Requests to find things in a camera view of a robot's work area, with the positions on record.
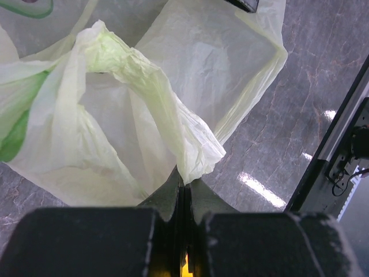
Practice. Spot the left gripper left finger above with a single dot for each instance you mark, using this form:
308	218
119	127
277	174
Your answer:
163	235

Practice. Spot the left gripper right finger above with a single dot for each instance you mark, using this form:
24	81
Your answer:
199	200

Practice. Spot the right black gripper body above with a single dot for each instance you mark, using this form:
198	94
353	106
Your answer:
249	6

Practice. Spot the yellow banana bunch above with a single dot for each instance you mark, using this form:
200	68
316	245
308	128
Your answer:
184	269

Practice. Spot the pale green plastic bag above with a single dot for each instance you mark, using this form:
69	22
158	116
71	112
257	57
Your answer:
100	100

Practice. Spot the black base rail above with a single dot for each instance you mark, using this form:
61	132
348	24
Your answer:
328	173

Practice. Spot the white slotted cable duct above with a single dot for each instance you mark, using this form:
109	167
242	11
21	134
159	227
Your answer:
355	180

